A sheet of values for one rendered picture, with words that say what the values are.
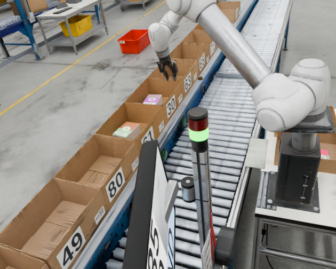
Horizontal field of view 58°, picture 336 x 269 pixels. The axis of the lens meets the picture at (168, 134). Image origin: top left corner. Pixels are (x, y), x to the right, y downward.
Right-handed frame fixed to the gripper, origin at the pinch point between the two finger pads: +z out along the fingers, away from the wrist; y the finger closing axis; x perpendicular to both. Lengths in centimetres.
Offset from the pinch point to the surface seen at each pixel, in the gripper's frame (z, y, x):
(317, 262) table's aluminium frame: 45, 104, -87
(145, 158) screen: -80, 46, -103
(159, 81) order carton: 20.5, -18.4, 12.4
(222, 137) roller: 37, 38, -21
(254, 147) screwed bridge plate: 34, 61, -26
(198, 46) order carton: 48, -11, 86
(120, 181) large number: -9, 1, -85
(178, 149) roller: 30, 12, -39
